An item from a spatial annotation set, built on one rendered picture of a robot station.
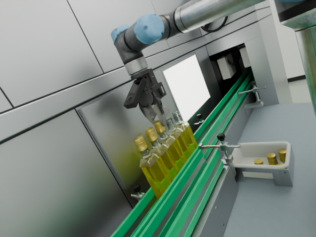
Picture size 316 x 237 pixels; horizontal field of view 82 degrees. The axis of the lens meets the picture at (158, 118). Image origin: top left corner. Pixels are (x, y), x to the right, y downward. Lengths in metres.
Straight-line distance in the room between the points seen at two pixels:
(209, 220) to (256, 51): 1.14
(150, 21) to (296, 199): 0.74
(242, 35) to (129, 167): 1.15
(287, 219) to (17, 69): 0.93
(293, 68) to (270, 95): 2.81
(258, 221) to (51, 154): 0.70
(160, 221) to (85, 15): 0.76
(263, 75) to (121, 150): 1.14
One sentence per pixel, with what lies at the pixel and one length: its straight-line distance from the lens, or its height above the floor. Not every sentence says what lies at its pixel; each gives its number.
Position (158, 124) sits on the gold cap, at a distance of 0.67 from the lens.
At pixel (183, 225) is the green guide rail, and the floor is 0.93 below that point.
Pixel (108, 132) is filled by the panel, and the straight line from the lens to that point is 0.68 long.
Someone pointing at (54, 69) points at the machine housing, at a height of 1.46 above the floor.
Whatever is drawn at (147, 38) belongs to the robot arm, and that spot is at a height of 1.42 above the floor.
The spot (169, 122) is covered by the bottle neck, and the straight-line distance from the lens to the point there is 0.72.
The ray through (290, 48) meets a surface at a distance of 4.26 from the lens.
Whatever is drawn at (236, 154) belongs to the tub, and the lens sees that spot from 0.95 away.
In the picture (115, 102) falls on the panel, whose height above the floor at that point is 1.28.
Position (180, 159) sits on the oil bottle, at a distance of 0.73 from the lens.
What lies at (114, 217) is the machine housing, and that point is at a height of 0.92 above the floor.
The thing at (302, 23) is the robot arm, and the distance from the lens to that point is 0.35.
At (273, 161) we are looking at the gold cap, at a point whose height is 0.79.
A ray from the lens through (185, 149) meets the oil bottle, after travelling 0.76.
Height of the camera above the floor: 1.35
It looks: 15 degrees down
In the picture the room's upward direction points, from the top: 25 degrees counter-clockwise
